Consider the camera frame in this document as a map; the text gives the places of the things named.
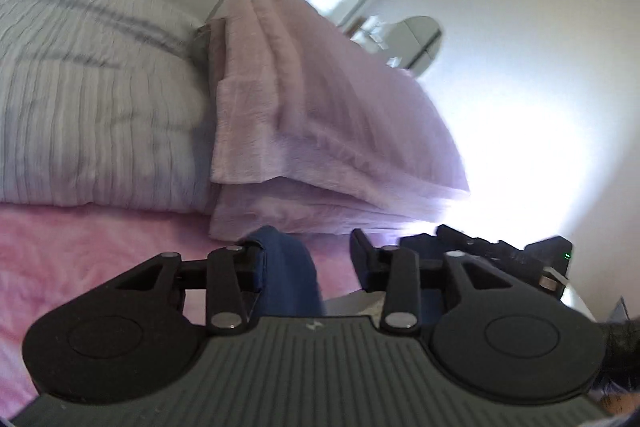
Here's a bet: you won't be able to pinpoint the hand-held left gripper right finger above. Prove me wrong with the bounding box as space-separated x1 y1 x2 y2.
350 228 507 334

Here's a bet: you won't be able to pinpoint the dark blue pants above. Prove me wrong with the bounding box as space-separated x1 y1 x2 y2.
240 225 323 319

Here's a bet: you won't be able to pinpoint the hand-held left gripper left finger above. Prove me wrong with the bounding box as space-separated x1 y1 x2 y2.
114 243 266 335

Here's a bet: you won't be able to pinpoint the folded lilac blanket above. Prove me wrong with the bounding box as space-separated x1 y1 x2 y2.
207 0 472 239

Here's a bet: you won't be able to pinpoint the oval wall mirror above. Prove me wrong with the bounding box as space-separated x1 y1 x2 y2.
350 16 445 78

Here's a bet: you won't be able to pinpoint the grey striped pillow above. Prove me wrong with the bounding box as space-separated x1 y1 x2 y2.
0 0 221 214

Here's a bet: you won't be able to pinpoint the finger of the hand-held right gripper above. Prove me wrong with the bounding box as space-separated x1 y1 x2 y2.
436 225 523 264

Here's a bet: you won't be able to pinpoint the pink fluffy bed blanket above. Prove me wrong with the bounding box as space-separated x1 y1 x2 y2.
0 202 363 413

